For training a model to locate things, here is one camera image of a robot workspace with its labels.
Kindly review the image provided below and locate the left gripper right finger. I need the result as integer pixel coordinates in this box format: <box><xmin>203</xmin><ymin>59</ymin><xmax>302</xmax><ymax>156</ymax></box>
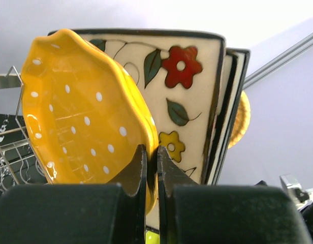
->
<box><xmin>157</xmin><ymin>146</ymin><xmax>312</xmax><ymax>243</ymax></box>

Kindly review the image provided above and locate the woven yellow basket plate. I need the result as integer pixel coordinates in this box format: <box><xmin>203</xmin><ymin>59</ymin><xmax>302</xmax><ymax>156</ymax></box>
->
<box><xmin>228</xmin><ymin>90</ymin><xmax>251</xmax><ymax>148</ymax></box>

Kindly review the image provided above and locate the steel two-tier dish rack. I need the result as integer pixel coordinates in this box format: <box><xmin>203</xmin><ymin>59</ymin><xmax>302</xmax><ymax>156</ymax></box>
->
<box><xmin>0</xmin><ymin>66</ymin><xmax>47</xmax><ymax>195</ymax></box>

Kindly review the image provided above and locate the orange polka dot plate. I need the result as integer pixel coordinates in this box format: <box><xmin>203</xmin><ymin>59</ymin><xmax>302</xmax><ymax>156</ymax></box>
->
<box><xmin>20</xmin><ymin>28</ymin><xmax>159</xmax><ymax>217</ymax></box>

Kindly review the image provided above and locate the green polka dot plate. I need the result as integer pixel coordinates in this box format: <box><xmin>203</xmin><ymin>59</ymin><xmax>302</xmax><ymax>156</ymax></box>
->
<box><xmin>145</xmin><ymin>230</ymin><xmax>160</xmax><ymax>244</ymax></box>

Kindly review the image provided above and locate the grey square plate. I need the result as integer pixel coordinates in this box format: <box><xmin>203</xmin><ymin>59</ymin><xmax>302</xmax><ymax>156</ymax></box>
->
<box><xmin>208</xmin><ymin>48</ymin><xmax>251</xmax><ymax>185</ymax></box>

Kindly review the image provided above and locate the floral square plate dark rim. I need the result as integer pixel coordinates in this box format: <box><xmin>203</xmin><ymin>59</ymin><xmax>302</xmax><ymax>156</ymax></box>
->
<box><xmin>73</xmin><ymin>29</ymin><xmax>226</xmax><ymax>183</ymax></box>

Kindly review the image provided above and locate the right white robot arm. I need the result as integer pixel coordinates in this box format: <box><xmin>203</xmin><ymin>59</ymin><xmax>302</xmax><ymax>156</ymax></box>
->
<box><xmin>279</xmin><ymin>174</ymin><xmax>313</xmax><ymax>235</ymax></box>

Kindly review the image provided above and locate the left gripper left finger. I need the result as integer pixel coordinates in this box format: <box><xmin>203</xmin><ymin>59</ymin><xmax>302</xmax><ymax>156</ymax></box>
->
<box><xmin>0</xmin><ymin>145</ymin><xmax>147</xmax><ymax>243</ymax></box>

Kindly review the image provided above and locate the right aluminium frame post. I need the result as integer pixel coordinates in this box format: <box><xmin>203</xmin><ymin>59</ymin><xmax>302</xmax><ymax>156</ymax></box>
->
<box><xmin>243</xmin><ymin>33</ymin><xmax>313</xmax><ymax>89</ymax></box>

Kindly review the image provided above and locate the black marble pattern mat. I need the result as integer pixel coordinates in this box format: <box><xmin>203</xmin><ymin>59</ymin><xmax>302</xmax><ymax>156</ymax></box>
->
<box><xmin>0</xmin><ymin>114</ymin><xmax>47</xmax><ymax>196</ymax></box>

